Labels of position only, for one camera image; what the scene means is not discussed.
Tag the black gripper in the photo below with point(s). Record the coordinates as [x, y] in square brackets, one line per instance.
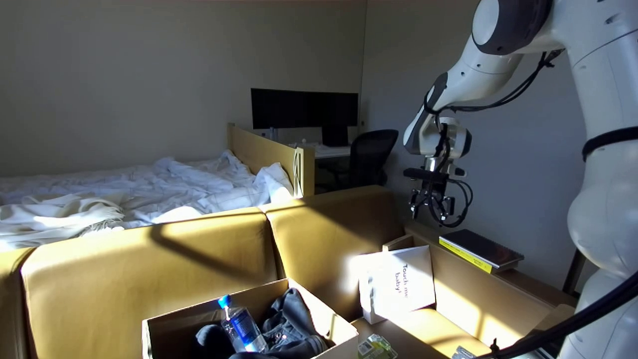
[440, 189]

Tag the white paper sheet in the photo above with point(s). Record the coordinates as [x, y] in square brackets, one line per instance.
[400, 281]

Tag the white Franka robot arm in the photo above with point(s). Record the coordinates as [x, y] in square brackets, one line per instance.
[600, 199]

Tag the dark book with yellow edge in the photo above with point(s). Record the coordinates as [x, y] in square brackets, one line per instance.
[480, 249]

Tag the open cardboard box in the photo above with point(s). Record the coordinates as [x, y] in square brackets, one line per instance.
[173, 325]

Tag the large cardboard box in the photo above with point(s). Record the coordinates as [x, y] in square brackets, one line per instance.
[101, 285]

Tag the black office chair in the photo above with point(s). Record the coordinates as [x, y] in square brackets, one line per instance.
[372, 151]

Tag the white desk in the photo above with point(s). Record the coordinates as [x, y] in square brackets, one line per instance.
[330, 149]

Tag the small green clear packet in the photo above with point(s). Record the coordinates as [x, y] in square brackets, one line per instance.
[378, 347]

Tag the black stand pole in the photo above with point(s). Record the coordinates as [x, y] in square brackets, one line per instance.
[576, 271]

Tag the black computer monitor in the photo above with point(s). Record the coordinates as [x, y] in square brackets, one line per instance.
[301, 110]

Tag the dark clothing bundle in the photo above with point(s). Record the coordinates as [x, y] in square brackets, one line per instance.
[293, 329]

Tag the clear water bottle blue label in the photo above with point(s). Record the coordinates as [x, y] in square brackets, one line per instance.
[243, 327]

